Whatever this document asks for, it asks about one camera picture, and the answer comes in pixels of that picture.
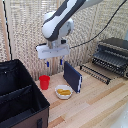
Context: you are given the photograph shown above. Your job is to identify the black cable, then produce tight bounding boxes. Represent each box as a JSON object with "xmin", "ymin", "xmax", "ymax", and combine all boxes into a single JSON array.
[{"xmin": 69, "ymin": 0, "xmax": 128, "ymax": 50}]

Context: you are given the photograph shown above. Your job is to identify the white bowl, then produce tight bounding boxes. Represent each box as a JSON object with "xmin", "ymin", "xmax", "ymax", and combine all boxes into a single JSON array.
[{"xmin": 54, "ymin": 84, "xmax": 74, "ymax": 100}]

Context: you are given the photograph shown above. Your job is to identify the black wire rack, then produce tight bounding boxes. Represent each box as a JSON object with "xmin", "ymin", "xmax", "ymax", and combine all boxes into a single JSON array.
[{"xmin": 79, "ymin": 64, "xmax": 112, "ymax": 86}]

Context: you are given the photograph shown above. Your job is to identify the black fabric storage box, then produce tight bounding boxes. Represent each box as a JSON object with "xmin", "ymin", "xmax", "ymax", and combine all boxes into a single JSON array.
[{"xmin": 0, "ymin": 59, "xmax": 51, "ymax": 128}]

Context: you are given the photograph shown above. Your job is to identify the wooden screen post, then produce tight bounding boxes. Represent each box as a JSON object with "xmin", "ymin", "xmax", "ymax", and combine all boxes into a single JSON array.
[{"xmin": 50, "ymin": 0, "xmax": 65, "ymax": 76}]

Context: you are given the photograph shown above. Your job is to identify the black toaster oven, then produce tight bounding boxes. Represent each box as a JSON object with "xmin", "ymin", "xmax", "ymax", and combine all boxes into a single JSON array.
[{"xmin": 91, "ymin": 37, "xmax": 128, "ymax": 80}]

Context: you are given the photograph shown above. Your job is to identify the dark blue book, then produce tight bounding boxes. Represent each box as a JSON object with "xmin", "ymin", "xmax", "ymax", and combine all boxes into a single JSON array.
[{"xmin": 62, "ymin": 61, "xmax": 83, "ymax": 94}]

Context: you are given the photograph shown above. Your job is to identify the thin black pole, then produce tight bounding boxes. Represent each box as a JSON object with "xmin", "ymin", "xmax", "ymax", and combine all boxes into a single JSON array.
[{"xmin": 1, "ymin": 0, "xmax": 13, "ymax": 61}]

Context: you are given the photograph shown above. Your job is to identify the yellow food pieces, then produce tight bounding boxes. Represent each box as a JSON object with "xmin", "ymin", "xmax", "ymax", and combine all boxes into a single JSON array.
[{"xmin": 56, "ymin": 88, "xmax": 72, "ymax": 96}]

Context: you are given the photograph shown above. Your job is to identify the red plastic cup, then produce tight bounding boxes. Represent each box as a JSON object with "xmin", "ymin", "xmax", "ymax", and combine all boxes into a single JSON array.
[{"xmin": 38, "ymin": 74, "xmax": 51, "ymax": 91}]

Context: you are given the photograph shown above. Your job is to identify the woven bamboo screen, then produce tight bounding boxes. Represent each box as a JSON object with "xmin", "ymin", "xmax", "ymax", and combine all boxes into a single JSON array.
[{"xmin": 0, "ymin": 0, "xmax": 128, "ymax": 82}]

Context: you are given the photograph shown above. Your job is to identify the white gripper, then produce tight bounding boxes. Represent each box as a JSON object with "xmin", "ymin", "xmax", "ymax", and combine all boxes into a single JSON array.
[{"xmin": 35, "ymin": 40, "xmax": 71, "ymax": 69}]

